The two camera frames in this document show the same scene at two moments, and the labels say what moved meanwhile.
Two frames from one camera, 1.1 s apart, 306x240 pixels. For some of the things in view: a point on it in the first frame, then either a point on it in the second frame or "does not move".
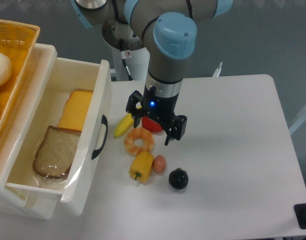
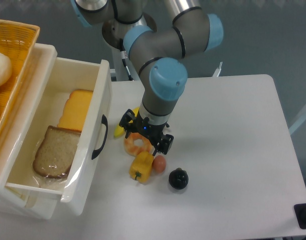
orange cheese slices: [75, 110] does not move
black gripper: [159, 108] → [143, 126]
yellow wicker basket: [18, 41] does not move
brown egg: [159, 163] does not move
